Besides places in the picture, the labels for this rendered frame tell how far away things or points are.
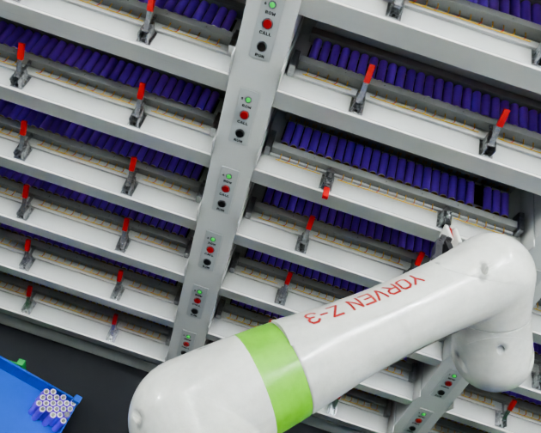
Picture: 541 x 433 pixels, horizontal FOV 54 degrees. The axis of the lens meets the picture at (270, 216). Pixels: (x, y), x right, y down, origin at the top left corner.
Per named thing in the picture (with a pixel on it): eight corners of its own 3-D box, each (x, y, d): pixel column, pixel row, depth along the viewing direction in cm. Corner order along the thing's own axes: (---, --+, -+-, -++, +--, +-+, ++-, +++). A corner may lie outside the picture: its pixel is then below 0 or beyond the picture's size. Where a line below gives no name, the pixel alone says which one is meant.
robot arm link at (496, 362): (458, 411, 74) (544, 408, 72) (456, 338, 69) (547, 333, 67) (443, 346, 87) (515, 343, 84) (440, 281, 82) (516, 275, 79)
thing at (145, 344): (165, 367, 163) (166, 352, 151) (-22, 304, 163) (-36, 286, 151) (188, 307, 174) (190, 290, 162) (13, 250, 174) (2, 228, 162)
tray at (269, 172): (509, 267, 118) (535, 246, 110) (250, 181, 117) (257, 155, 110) (510, 197, 129) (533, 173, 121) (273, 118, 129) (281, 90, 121)
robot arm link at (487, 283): (275, 381, 67) (319, 438, 58) (258, 306, 63) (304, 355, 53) (489, 280, 80) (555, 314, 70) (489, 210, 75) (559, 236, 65)
